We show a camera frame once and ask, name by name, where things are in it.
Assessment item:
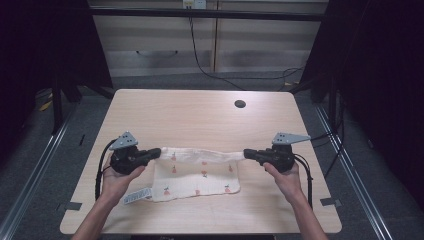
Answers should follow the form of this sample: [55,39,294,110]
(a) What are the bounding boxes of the metal floor rail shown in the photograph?
[0,99,80,240]
[314,105,395,240]

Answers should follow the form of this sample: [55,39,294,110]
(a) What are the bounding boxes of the person's right hand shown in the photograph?
[262,161,304,203]

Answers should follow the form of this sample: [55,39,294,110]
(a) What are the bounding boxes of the grey tape strip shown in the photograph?
[319,197,343,208]
[64,201,83,212]

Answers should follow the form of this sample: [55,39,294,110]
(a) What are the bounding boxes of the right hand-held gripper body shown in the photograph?
[264,132,312,174]

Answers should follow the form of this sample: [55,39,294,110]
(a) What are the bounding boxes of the person's left hand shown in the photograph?
[100,156,147,203]

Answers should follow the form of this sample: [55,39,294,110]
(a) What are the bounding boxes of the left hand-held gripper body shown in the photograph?
[108,130,150,176]

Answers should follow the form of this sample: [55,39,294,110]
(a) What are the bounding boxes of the white wall socket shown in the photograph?
[181,0,208,10]

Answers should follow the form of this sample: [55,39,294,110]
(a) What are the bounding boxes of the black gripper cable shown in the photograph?
[292,152,315,210]
[94,137,120,202]

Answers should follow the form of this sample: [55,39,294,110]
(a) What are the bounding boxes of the beige cabinet with handle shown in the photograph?
[89,0,218,78]

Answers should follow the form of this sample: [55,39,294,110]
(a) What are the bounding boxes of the black horizontal bar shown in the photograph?
[89,7,330,23]

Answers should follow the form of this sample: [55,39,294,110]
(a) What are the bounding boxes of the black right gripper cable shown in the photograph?
[292,152,315,210]

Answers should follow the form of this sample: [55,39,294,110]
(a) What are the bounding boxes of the yellow floor marker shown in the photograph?
[38,99,54,112]

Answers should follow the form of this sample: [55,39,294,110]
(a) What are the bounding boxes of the black cables by rail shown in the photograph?
[309,96,347,178]

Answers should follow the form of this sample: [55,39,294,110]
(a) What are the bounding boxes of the black curtain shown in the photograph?
[299,0,424,209]
[0,0,114,164]

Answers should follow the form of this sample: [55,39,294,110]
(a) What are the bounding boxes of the black metal stand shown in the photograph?
[50,76,65,135]

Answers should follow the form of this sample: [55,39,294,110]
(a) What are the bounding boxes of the long black floor cable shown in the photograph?
[188,16,304,92]

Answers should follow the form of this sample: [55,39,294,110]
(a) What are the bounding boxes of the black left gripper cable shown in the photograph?
[94,137,120,202]

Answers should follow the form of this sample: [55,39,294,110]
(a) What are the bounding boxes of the cream printed cloth with label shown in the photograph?
[122,146,246,206]

